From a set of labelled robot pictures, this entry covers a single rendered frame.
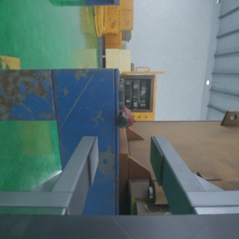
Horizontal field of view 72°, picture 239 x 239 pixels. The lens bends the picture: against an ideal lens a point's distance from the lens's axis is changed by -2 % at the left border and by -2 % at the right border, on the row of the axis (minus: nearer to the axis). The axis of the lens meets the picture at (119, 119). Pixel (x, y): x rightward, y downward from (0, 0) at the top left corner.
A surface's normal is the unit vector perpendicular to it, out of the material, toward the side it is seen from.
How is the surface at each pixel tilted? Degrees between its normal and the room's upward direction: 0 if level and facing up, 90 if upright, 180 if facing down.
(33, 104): 90
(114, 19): 90
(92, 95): 90
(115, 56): 90
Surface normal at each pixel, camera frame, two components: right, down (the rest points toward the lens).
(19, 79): 0.00, 0.25
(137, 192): 0.00, -0.97
